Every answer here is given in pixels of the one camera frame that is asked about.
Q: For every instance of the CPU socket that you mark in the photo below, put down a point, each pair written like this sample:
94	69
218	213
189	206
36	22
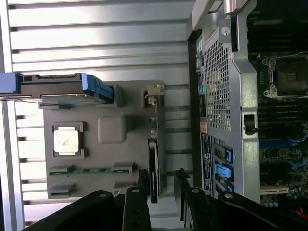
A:
288	77

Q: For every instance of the green RAM stick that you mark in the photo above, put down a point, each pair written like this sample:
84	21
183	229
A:
96	170

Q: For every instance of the hard disk with blue caddy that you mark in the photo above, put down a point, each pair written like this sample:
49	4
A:
48	86

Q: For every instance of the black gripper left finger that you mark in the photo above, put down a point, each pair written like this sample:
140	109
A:
134	211

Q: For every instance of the silver CPU chip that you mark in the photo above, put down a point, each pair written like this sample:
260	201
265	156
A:
66	142

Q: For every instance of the open grey PC case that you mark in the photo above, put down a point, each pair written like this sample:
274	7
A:
247	96

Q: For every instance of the white expansion slot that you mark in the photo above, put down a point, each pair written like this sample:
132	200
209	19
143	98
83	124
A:
274	190

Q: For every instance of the grey plastic parts rack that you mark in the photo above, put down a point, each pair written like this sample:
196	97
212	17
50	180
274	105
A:
108	156

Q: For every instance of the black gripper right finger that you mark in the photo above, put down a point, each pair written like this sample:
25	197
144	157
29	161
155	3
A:
197	211

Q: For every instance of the blue expansion slot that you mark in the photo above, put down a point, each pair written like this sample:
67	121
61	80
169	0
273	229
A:
276	143

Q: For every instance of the green motherboard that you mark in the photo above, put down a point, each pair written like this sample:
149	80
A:
276	154

